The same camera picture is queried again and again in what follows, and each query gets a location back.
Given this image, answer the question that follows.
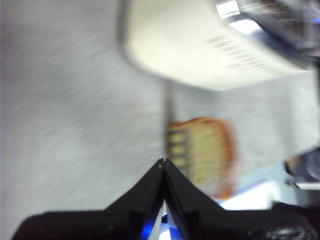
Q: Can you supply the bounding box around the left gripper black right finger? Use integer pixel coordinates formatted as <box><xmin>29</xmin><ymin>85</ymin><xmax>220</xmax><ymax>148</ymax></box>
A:
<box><xmin>164</xmin><ymin>158</ymin><xmax>319</xmax><ymax>240</ymax></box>

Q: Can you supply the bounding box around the cream toaster with chrome top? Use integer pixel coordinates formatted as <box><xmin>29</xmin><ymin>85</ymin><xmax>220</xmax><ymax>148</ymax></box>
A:
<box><xmin>117</xmin><ymin>0</ymin><xmax>320</xmax><ymax>92</ymax></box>

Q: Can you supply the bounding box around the brown-crusted bread slice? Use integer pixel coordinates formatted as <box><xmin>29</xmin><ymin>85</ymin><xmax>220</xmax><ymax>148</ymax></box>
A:
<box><xmin>166</xmin><ymin>116</ymin><xmax>238</xmax><ymax>200</ymax></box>

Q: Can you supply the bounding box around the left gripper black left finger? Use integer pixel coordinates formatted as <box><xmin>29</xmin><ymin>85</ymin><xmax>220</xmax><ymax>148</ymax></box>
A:
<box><xmin>11</xmin><ymin>158</ymin><xmax>165</xmax><ymax>240</ymax></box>

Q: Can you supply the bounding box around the black equipment block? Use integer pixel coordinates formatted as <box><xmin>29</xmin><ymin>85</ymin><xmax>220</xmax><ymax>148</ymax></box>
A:
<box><xmin>283</xmin><ymin>147</ymin><xmax>320</xmax><ymax>192</ymax></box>

